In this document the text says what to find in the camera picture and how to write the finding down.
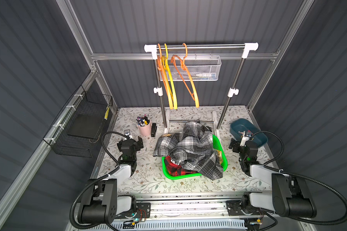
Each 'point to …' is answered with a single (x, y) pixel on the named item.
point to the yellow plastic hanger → (166, 63)
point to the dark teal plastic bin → (238, 126)
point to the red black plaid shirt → (173, 169)
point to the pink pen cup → (144, 125)
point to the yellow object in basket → (107, 112)
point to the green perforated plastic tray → (218, 146)
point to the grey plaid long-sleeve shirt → (193, 147)
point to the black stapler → (153, 130)
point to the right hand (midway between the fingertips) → (242, 140)
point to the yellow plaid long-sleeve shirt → (220, 156)
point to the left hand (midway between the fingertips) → (132, 138)
